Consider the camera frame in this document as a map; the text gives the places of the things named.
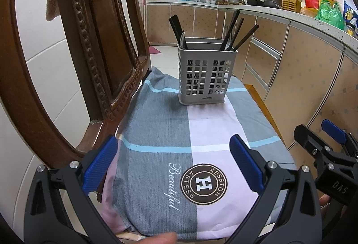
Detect grey plastic utensil holder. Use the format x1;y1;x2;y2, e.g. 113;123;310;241
177;37;238;106

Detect green plastic bag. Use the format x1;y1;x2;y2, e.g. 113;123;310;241
315;0;345;30

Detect person's right hand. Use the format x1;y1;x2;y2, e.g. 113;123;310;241
319;194;332;216

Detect grey and pink printed cloth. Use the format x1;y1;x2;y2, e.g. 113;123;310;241
101;66;297;242

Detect blue snack bag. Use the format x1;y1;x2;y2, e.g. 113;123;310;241
343;0;358;29

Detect carved wooden chair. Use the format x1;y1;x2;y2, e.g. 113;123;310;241
0;0;286;172

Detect blurred tan object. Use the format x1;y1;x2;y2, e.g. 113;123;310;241
144;232;178;244

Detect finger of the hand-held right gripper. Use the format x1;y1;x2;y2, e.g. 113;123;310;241
294;124;332;160
321;119;358;160

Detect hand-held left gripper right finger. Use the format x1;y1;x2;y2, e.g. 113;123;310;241
224;134;323;244

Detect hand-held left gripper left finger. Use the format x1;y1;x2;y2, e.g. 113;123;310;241
24;135;124;244

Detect beige kitchen counter cabinets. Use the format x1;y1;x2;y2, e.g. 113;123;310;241
146;0;358;205

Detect group of black chopsticks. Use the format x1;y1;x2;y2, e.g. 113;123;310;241
168;9;260;52

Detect yellow bamboo rack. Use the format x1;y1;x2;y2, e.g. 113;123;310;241
282;0;302;12

